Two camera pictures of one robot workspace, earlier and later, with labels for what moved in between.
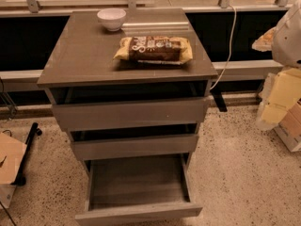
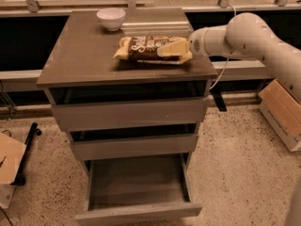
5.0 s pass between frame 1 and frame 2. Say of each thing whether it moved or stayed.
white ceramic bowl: stayed
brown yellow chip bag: stayed
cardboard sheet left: stayed
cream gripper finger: moved
